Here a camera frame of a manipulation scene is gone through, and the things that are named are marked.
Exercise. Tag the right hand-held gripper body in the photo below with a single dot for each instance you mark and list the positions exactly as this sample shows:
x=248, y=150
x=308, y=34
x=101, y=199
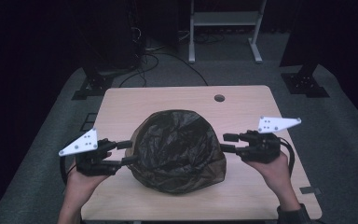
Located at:
x=261, y=147

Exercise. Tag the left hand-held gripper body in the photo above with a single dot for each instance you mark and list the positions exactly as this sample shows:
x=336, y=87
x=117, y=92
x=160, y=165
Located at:
x=94, y=165

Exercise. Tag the black plastic garbage bag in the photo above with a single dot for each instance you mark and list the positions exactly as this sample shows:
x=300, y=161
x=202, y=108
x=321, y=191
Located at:
x=177, y=152

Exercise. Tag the person's left hand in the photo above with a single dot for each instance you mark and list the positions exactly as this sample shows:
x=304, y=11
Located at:
x=80, y=186

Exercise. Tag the person's right hand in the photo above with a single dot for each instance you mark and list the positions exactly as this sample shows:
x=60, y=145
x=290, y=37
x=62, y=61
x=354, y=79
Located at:
x=276, y=174

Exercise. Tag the round grey table grommet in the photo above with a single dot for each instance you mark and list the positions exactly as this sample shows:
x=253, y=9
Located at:
x=219, y=98

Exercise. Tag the dark tape strip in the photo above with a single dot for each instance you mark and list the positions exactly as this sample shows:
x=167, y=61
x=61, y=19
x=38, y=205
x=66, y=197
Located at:
x=310, y=190

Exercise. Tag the black metal stand base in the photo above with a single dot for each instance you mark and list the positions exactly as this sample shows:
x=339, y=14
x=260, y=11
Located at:
x=304, y=84
x=94, y=87

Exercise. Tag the dark equipment cabinet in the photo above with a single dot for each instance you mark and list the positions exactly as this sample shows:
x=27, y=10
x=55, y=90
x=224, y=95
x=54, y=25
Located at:
x=115, y=34

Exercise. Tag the white metal stand frame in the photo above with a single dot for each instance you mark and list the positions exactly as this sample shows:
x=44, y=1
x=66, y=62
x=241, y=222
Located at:
x=225, y=18

